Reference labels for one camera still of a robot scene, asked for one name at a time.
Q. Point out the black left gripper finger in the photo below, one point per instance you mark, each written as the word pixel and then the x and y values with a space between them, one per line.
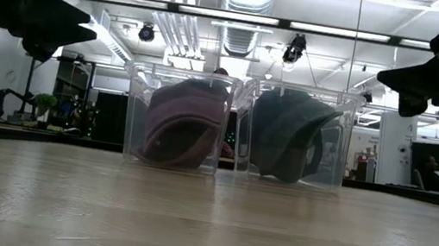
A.
pixel 59 12
pixel 58 34

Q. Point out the small potted green plant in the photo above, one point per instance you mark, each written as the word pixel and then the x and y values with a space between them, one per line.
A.
pixel 46 100

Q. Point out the white square column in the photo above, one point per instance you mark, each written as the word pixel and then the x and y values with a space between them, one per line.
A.
pixel 395 140

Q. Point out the small black robot arm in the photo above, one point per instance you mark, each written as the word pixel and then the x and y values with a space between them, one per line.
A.
pixel 1 103

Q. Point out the clear plastic bin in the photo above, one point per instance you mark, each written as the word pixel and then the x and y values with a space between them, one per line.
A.
pixel 338 175
pixel 138 84

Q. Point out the black ceiling spotlight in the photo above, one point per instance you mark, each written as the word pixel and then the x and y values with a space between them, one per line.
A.
pixel 295 49
pixel 368 97
pixel 146 32

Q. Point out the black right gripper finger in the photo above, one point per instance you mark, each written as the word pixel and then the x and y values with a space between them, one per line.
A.
pixel 419 72
pixel 416 91

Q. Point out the black metal scaffold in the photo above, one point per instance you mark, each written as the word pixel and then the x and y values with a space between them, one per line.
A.
pixel 29 77

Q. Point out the person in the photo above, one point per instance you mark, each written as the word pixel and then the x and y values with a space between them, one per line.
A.
pixel 429 165
pixel 221 72

